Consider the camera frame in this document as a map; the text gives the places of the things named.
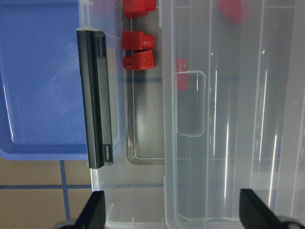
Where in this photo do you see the black box latch handle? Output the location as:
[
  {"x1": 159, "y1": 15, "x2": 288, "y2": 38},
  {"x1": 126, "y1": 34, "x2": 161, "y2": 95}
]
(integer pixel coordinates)
[{"x1": 77, "y1": 30, "x2": 113, "y2": 169}]

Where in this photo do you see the red block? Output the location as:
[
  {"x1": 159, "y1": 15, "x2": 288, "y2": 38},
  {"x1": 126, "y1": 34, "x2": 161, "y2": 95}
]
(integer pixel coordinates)
[
  {"x1": 217, "y1": 0, "x2": 244, "y2": 25},
  {"x1": 123, "y1": 51, "x2": 155, "y2": 71},
  {"x1": 176, "y1": 58, "x2": 189, "y2": 91},
  {"x1": 122, "y1": 31, "x2": 155, "y2": 50},
  {"x1": 122, "y1": 0, "x2": 156, "y2": 19}
]

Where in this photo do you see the clear plastic box lid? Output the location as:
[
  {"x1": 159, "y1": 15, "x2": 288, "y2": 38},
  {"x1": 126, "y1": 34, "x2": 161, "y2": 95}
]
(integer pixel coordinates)
[{"x1": 159, "y1": 0, "x2": 305, "y2": 229}]

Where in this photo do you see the clear plastic storage box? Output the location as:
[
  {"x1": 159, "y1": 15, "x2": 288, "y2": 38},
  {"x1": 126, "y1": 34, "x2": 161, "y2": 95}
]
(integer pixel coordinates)
[{"x1": 79, "y1": 0, "x2": 168, "y2": 229}]

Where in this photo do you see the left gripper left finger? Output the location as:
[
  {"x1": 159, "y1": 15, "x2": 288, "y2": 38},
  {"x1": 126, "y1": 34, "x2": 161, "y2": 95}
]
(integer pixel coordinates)
[{"x1": 55, "y1": 191, "x2": 106, "y2": 229}]

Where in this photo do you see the blue plastic tray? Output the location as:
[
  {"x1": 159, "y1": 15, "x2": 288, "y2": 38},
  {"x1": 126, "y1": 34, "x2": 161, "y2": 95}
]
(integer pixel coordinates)
[{"x1": 0, "y1": 0, "x2": 87, "y2": 160}]

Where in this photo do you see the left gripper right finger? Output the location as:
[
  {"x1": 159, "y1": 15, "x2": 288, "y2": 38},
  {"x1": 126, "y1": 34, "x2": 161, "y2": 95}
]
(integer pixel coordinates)
[{"x1": 239, "y1": 188, "x2": 305, "y2": 229}]

